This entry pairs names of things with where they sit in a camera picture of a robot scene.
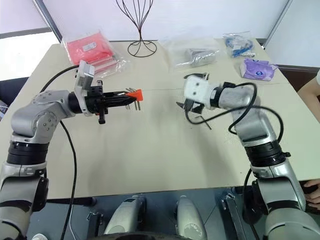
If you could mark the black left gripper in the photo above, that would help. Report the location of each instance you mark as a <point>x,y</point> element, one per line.
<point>96,102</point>

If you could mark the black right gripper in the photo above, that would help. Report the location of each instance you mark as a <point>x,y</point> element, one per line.
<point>198,107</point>

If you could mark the orange hex key holder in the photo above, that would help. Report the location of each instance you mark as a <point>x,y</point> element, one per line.
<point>137,95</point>

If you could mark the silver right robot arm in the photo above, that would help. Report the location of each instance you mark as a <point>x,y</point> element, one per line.
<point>250,125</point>

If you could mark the person's bare forearm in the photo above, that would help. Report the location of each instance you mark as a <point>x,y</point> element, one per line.
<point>308,100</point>

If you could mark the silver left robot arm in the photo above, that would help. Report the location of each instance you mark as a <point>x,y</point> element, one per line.
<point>25,117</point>

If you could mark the loose black hex key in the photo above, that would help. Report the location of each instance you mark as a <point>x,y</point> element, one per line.
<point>206,124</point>

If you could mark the person's hand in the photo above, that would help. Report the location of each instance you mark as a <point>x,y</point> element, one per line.
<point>314,185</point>

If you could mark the clear bag with grey item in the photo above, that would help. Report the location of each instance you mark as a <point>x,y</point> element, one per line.
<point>197,56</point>

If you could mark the red package in plastic bag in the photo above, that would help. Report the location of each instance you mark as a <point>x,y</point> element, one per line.
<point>87,50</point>

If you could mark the clear bag with blue parts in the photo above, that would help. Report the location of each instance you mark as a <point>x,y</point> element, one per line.
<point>238,46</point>

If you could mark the purple tissue pack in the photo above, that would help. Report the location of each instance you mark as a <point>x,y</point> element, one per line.
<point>257,70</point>

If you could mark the silver robot leg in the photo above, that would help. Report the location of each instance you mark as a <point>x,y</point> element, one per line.
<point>125,215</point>
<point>190,220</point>

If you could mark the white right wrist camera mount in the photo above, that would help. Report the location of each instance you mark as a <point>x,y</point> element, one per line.
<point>197,90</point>

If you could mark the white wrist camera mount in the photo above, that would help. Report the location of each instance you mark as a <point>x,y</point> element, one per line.
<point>83,82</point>
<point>197,90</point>

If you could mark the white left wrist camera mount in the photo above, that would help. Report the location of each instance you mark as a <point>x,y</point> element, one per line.
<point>83,82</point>

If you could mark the black metal bracket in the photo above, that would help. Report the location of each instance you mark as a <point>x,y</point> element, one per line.
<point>233,212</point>
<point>96,223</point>

